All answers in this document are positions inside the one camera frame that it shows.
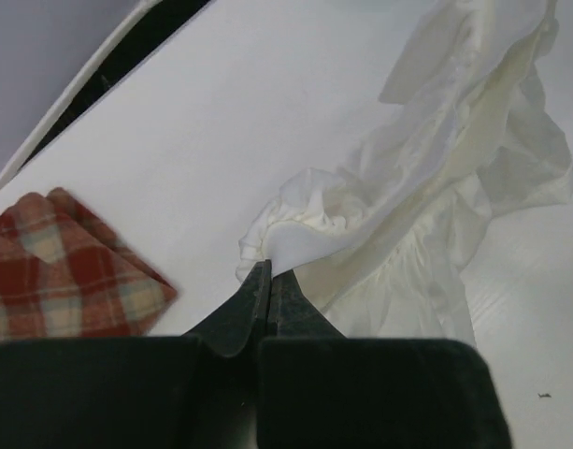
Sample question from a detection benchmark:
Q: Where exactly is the white cloth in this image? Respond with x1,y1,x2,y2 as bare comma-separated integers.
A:
236,1,573,344

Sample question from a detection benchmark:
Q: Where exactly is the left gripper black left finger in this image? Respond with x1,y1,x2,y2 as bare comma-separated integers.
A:
0,261,272,448

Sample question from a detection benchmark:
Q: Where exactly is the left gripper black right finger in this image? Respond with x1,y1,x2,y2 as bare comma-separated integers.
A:
257,272,512,448

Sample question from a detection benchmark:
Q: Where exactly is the red checked skirt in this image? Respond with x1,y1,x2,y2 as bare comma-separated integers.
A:
0,188,177,342

